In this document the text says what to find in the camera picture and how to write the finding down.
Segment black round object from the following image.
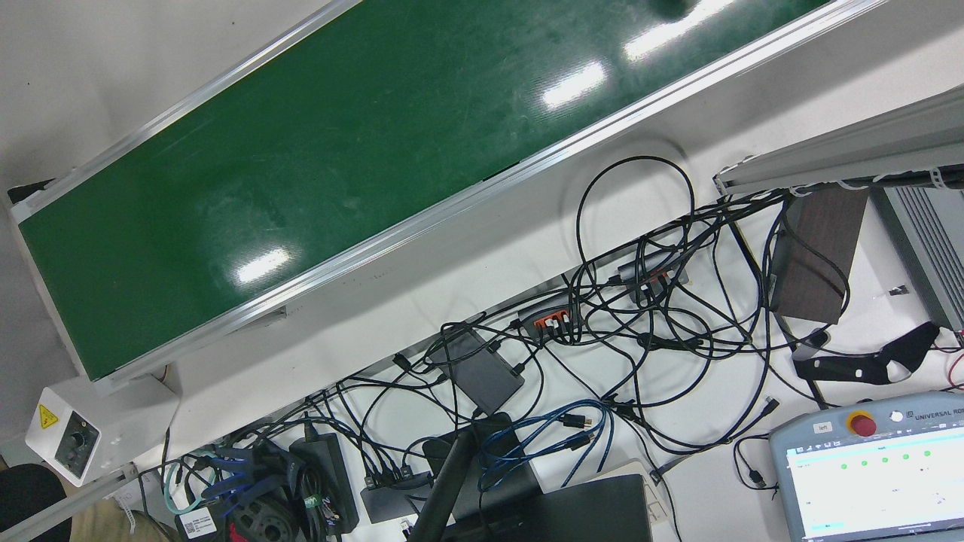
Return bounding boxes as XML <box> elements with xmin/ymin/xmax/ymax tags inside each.
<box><xmin>0</xmin><ymin>462</ymin><xmax>74</xmax><ymax>542</ymax></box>

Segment black hub orange ports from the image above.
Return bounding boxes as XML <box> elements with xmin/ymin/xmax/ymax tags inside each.
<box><xmin>517</xmin><ymin>296</ymin><xmax>582</xmax><ymax>345</ymax></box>

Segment dark gray power brick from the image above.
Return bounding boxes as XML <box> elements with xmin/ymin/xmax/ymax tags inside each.
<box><xmin>428</xmin><ymin>326</ymin><xmax>526</xmax><ymax>417</ymax></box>

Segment gray usb hub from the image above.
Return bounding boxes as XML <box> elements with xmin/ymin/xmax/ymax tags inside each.
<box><xmin>616</xmin><ymin>251</ymin><xmax>691</xmax><ymax>303</ymax></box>

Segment green conveyor belt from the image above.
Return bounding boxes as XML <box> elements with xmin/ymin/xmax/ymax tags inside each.
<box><xmin>6</xmin><ymin>0</ymin><xmax>886</xmax><ymax>396</ymax></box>

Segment black mounting pole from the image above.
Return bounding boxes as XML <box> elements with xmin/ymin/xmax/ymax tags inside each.
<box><xmin>407</xmin><ymin>425</ymin><xmax>484</xmax><ymax>542</ymax></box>

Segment small black hub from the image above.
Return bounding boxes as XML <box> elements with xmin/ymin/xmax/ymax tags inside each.
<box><xmin>360</xmin><ymin>467</ymin><xmax>424</xmax><ymax>525</ymax></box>

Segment black power adapter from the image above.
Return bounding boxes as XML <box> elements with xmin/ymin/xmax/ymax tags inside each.
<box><xmin>288</xmin><ymin>431</ymin><xmax>362</xmax><ymax>537</ymax></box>

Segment large black monitor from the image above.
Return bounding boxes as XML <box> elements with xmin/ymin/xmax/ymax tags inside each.
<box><xmin>520</xmin><ymin>473</ymin><xmax>656</xmax><ymax>542</ymax></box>

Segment black robot equipment pile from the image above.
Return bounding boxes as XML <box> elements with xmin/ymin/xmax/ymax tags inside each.
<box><xmin>162</xmin><ymin>440</ymin><xmax>306</xmax><ymax>542</ymax></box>

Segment brown wood block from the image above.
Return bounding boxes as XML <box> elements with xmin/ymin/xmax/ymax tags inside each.
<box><xmin>770</xmin><ymin>186</ymin><xmax>871</xmax><ymax>326</ymax></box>

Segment white conveyor control box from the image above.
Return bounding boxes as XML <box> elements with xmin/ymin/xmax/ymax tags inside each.
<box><xmin>24</xmin><ymin>374</ymin><xmax>182</xmax><ymax>487</ymax></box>

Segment gray teach pendant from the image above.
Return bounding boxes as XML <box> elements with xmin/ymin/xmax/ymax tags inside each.
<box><xmin>768</xmin><ymin>390</ymin><xmax>964</xmax><ymax>542</ymax></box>

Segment tan cardboard boxes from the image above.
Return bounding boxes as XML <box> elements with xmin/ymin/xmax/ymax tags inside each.
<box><xmin>45</xmin><ymin>493</ymin><xmax>182</xmax><ymax>542</ymax></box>

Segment gray finned power supply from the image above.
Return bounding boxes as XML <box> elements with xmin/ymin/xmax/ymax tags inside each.
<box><xmin>870</xmin><ymin>183</ymin><xmax>964</xmax><ymax>333</ymax></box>

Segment blue cable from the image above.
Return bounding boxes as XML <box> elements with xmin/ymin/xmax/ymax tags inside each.
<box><xmin>477</xmin><ymin>397</ymin><xmax>616</xmax><ymax>495</ymax></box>

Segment long black cable loop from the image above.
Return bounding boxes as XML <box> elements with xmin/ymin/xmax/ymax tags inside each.
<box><xmin>576</xmin><ymin>155</ymin><xmax>697</xmax><ymax>317</ymax></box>

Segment black strap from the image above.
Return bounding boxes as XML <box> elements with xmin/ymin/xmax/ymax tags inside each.
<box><xmin>791</xmin><ymin>321</ymin><xmax>942</xmax><ymax>387</ymax></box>

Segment aluminium extrusion post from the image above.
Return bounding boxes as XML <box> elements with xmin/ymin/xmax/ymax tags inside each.
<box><xmin>712</xmin><ymin>81</ymin><xmax>964</xmax><ymax>198</ymax></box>

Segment red wire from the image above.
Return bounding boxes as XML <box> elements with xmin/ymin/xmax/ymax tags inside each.
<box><xmin>932</xmin><ymin>324</ymin><xmax>964</xmax><ymax>392</ymax></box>

